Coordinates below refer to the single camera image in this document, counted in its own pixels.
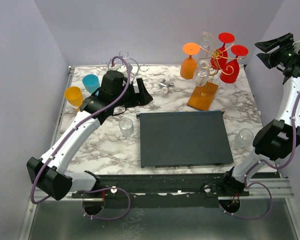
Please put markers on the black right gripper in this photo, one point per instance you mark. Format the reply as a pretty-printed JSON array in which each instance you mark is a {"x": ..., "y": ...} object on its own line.
[{"x": 269, "y": 59}]

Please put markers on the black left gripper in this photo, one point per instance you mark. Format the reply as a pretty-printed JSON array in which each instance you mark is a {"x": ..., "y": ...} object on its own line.
[{"x": 142, "y": 98}]

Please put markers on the clear ribbed wine glass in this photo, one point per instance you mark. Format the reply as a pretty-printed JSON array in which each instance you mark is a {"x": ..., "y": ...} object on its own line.
[{"x": 126, "y": 127}]

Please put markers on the blue plastic wine glass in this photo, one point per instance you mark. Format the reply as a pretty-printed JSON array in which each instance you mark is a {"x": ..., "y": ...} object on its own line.
[{"x": 91, "y": 83}]

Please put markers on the clear textured wine glass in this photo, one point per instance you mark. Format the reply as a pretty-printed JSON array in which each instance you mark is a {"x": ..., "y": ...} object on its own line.
[{"x": 201, "y": 73}]

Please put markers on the yellow plastic wine glass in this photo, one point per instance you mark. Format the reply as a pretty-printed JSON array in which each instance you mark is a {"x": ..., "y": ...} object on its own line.
[{"x": 74, "y": 96}]

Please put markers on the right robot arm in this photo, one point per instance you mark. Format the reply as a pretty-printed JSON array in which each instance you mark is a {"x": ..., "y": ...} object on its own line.
[{"x": 275, "y": 144}]

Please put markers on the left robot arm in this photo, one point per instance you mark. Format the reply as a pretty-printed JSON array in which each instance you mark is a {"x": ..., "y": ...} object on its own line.
[{"x": 49, "y": 172}]

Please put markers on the chrome wine glass rack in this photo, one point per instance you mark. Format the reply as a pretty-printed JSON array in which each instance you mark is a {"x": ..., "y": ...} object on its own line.
[{"x": 125, "y": 59}]

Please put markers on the orange plastic wine glass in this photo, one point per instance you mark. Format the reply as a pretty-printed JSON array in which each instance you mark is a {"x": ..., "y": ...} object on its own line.
[{"x": 189, "y": 65}]

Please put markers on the red plastic wine glass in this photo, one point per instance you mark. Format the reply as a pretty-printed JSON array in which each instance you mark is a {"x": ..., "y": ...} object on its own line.
[{"x": 221, "y": 60}]

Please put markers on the clear glass on gold rack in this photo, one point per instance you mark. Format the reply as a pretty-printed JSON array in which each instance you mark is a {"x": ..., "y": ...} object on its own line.
[{"x": 206, "y": 43}]

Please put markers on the small chrome metal fitting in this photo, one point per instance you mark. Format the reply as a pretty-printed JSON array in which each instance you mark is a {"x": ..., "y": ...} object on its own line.
[{"x": 164, "y": 84}]

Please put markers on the dark grey flat box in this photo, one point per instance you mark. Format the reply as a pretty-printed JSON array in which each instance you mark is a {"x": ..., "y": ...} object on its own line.
[{"x": 183, "y": 139}]

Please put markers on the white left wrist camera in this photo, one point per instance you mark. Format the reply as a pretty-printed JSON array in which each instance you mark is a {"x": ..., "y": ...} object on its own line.
[{"x": 123, "y": 69}]

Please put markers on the gold wire wooden-base rack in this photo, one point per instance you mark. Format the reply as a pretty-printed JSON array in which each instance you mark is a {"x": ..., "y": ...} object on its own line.
[{"x": 202, "y": 96}]

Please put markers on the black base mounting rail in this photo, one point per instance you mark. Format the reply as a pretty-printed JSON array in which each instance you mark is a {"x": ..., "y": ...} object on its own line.
[{"x": 161, "y": 191}]

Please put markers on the aluminium extrusion rail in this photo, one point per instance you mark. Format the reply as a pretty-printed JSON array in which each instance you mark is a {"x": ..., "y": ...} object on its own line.
[{"x": 280, "y": 188}]

